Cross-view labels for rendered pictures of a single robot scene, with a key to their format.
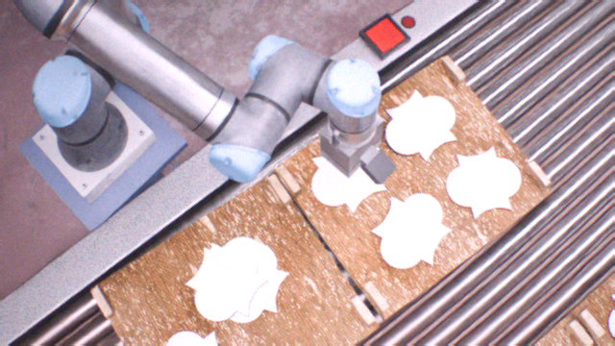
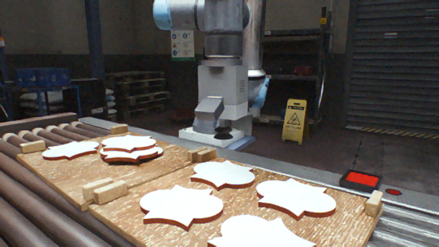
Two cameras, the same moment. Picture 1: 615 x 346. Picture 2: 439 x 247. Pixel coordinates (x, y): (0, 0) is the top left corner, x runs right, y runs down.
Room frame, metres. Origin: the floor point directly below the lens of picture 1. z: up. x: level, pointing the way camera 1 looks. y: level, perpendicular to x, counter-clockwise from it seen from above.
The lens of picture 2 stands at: (0.26, -0.63, 1.20)
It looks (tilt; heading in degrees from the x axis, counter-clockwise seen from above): 14 degrees down; 69
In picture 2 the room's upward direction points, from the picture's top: straight up
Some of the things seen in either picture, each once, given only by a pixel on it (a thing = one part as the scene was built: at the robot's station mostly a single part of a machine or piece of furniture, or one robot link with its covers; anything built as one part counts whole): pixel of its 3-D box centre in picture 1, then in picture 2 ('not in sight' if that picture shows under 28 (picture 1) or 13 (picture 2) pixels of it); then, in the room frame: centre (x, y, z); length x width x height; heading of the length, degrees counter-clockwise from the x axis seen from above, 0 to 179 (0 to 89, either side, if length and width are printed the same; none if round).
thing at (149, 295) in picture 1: (230, 310); (112, 157); (0.24, 0.16, 0.93); 0.41 x 0.35 x 0.02; 118
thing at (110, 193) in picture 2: (376, 297); (110, 192); (0.24, -0.10, 0.95); 0.06 x 0.02 x 0.03; 30
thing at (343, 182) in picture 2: (384, 36); (360, 180); (0.77, -0.18, 0.92); 0.08 x 0.08 x 0.02; 32
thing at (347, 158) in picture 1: (360, 146); (217, 89); (0.45, -0.09, 1.13); 0.12 x 0.09 x 0.16; 43
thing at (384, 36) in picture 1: (384, 37); (360, 181); (0.77, -0.18, 0.92); 0.06 x 0.06 x 0.01; 32
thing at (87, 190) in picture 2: (362, 310); (98, 188); (0.22, -0.07, 0.95); 0.06 x 0.02 x 0.03; 28
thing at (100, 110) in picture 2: not in sight; (85, 108); (-0.14, 4.00, 0.44); 0.59 x 0.59 x 0.88
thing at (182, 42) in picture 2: not in sight; (181, 39); (1.74, 5.61, 1.55); 0.61 x 0.02 x 0.91; 130
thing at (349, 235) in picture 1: (417, 181); (237, 208); (0.45, -0.20, 0.93); 0.41 x 0.35 x 0.02; 120
